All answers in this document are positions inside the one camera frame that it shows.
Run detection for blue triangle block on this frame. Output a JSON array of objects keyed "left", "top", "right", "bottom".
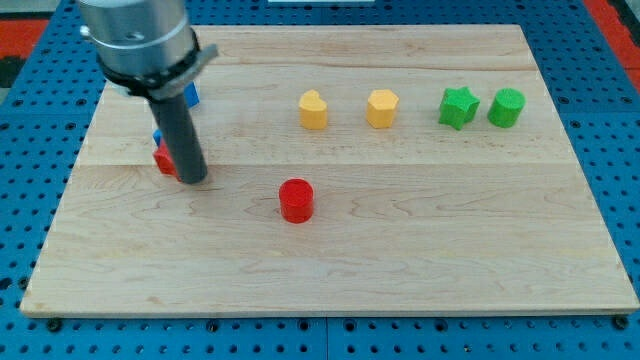
[{"left": 152, "top": 129, "right": 162, "bottom": 147}]

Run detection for red star block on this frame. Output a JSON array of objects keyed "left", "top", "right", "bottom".
[{"left": 153, "top": 140, "right": 180, "bottom": 182}]

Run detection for red cylinder block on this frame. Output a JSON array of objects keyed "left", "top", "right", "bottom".
[{"left": 278, "top": 178, "right": 314, "bottom": 223}]

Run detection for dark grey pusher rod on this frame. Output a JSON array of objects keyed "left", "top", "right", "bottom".
[{"left": 150, "top": 94, "right": 208, "bottom": 184}]

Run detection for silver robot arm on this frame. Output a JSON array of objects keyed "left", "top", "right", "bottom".
[{"left": 78, "top": 0, "right": 218, "bottom": 184}]

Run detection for wooden board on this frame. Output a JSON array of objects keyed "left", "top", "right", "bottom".
[{"left": 21, "top": 25, "right": 639, "bottom": 318}]

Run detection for yellow hexagon block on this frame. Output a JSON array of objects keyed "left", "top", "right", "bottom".
[{"left": 366, "top": 89, "right": 399, "bottom": 129}]

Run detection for green cylinder block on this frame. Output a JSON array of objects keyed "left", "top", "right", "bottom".
[{"left": 488, "top": 88, "right": 526, "bottom": 128}]

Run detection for blue cube block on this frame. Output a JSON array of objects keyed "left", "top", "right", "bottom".
[{"left": 184, "top": 82, "right": 200, "bottom": 108}]

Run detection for green star block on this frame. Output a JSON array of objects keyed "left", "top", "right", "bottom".
[{"left": 438, "top": 87, "right": 480, "bottom": 130}]

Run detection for yellow heart block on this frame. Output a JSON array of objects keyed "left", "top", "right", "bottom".
[{"left": 298, "top": 90, "right": 328, "bottom": 130}]

